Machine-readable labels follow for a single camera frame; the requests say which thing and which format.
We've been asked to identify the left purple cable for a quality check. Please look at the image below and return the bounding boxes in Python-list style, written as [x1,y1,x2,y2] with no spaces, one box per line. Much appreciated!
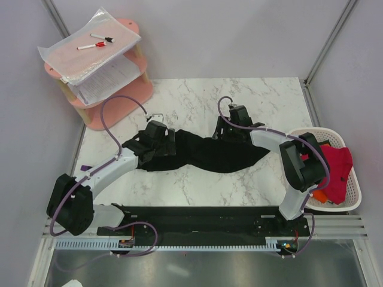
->
[49,94,159,272]

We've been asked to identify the white slotted cable duct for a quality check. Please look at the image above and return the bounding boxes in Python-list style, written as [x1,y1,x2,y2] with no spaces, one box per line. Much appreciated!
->
[54,238,295,252]

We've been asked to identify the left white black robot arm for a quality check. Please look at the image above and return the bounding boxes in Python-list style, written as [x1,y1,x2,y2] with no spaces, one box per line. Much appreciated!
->
[47,120,175,236]

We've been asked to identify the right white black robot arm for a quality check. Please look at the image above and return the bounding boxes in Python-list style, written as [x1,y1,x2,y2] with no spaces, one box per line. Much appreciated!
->
[218,103,330,236]

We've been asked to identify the purple pen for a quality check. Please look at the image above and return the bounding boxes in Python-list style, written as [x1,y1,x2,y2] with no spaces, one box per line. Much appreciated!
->
[78,90,88,105]

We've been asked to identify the black t shirt blue logo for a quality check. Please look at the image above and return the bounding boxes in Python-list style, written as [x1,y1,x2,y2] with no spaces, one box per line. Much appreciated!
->
[139,130,270,173]

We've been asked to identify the dark green t shirt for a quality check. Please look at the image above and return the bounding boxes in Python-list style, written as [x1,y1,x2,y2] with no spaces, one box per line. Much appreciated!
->
[319,140,331,146]

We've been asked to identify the white plastic laundry basket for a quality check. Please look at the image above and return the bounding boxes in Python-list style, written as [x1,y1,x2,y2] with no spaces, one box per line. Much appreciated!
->
[290,127,361,212]

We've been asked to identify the magenta t shirt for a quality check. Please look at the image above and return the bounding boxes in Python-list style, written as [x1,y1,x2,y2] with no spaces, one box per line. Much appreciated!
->
[300,145,354,206]

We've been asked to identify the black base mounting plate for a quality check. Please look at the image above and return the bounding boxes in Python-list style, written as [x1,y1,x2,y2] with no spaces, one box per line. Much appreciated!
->
[96,204,310,247]

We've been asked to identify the orange t shirt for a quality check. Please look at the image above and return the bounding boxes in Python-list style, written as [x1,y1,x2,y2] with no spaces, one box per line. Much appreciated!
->
[312,190,327,203]

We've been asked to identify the plastic sleeve with pink paper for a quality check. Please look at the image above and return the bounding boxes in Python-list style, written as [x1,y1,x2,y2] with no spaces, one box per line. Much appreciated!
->
[38,7,141,86]

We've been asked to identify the pink three tier shelf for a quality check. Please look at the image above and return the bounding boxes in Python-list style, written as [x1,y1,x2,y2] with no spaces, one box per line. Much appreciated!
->
[44,19,153,130]

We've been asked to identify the red cap whiteboard marker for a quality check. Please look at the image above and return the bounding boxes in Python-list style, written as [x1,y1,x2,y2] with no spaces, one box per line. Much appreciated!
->
[77,41,107,50]

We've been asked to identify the black cap whiteboard marker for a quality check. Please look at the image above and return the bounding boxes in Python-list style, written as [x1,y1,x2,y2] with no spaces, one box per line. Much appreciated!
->
[90,33,115,43]

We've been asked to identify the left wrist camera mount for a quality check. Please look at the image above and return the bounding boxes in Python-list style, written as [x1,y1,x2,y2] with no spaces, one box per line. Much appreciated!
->
[146,113,164,123]

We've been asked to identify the printed paper stack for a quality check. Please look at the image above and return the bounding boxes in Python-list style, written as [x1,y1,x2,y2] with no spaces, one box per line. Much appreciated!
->
[68,55,141,106]

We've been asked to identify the white paper scrap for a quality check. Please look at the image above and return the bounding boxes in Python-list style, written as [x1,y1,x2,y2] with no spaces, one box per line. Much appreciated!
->
[62,279,83,287]

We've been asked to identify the aluminium frame rail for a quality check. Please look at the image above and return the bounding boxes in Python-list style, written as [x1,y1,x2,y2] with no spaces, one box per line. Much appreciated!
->
[41,213,369,239]

